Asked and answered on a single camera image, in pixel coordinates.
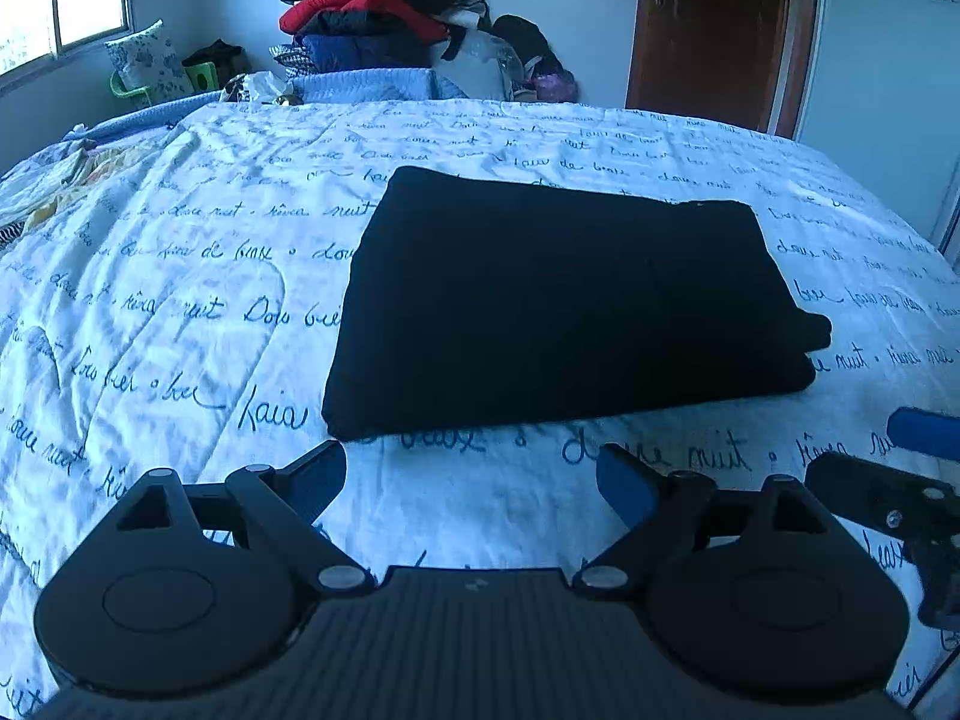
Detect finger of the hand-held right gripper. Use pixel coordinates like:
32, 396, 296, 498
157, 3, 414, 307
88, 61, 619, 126
805, 452, 960, 542
887, 406, 960, 460

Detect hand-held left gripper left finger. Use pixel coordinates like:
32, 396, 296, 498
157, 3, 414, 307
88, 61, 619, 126
112, 439, 377, 595

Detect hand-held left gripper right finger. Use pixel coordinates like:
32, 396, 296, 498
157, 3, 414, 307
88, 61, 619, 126
571, 444, 845, 595

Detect black pants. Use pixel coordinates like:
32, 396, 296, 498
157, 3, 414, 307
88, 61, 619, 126
321, 165, 833, 442

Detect white script-printed quilt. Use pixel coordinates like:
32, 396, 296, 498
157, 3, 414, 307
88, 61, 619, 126
0, 97, 960, 720

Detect yellow patterned cloth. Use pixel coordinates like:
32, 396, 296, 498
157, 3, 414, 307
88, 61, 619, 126
0, 141, 163, 250

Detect white crumpled bag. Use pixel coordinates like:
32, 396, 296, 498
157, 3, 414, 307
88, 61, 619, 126
223, 70, 302, 107

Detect light blue quilted blanket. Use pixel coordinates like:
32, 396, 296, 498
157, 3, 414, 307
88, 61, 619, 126
0, 67, 470, 188

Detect purple bag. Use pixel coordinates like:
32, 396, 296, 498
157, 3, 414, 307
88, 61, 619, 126
529, 69, 580, 104

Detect green plastic chair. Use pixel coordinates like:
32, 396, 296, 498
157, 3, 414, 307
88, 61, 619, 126
111, 60, 220, 109

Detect dark blue jacket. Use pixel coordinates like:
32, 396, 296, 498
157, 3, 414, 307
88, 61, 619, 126
300, 30, 437, 73

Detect clear plastic bag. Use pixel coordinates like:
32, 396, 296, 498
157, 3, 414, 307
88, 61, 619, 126
439, 28, 526, 100

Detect black garment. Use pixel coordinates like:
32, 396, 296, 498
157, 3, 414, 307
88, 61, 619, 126
491, 15, 565, 80

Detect floral pillow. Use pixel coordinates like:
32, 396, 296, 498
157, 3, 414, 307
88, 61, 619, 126
105, 19, 197, 103

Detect brown wooden door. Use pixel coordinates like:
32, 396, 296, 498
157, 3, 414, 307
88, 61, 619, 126
626, 0, 823, 140

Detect pile of clothes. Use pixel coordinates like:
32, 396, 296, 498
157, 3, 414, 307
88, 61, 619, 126
270, 0, 580, 104

